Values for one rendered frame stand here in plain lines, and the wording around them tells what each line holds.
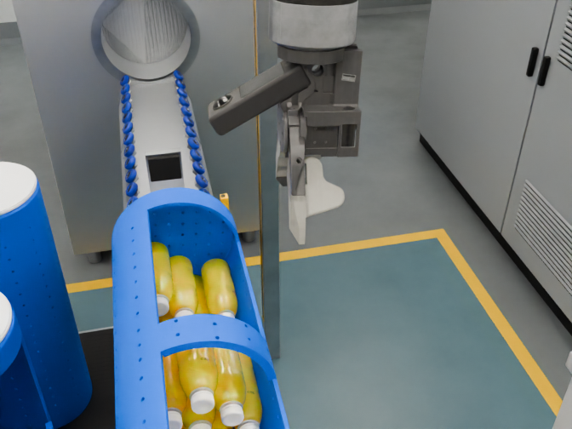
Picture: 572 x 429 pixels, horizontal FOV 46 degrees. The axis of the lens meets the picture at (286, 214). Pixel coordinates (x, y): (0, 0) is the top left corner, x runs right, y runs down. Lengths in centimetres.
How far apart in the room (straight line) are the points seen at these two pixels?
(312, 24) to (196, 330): 63
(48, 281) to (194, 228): 65
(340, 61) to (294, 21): 7
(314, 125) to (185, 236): 89
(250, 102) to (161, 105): 182
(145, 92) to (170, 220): 116
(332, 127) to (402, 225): 273
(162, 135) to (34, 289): 67
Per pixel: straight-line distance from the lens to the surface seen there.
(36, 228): 196
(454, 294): 309
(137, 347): 118
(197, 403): 115
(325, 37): 67
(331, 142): 73
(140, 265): 132
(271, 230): 229
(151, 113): 247
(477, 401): 270
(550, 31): 287
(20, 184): 197
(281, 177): 83
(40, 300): 208
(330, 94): 72
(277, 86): 70
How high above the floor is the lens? 205
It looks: 36 degrees down
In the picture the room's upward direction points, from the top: straight up
